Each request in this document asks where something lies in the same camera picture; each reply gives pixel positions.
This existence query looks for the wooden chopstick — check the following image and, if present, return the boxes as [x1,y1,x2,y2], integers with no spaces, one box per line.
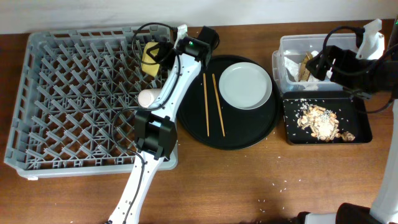
[203,73,210,137]
[212,73,226,137]

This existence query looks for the clear plastic bin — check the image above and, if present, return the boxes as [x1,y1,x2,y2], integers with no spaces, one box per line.
[272,34,343,94]

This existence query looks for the white paper napkin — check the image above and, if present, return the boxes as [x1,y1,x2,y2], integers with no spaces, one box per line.
[284,51,318,91]

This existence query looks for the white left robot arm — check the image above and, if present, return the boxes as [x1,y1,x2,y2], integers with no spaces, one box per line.
[108,35,220,223]

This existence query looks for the grey dishwasher rack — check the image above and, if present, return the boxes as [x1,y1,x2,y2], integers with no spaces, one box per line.
[4,26,170,180]

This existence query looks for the food scraps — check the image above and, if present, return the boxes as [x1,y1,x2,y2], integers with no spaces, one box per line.
[296,103,356,142]

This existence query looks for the black rectangular tray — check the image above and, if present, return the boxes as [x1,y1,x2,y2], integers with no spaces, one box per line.
[282,91,373,144]

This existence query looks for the round black tray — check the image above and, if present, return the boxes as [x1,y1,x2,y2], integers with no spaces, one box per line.
[177,55,281,150]

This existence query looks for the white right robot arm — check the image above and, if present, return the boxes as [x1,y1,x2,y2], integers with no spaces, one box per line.
[297,19,397,223]

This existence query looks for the white round plate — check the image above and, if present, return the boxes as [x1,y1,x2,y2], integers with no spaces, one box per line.
[218,62,272,110]

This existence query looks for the brown wrapper waste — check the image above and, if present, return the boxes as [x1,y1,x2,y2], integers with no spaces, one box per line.
[298,52,313,82]

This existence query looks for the yellow bowl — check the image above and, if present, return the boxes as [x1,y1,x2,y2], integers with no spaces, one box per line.
[141,42,160,77]

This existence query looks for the pink plastic cup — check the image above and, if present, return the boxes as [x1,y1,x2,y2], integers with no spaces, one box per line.
[137,88,161,108]

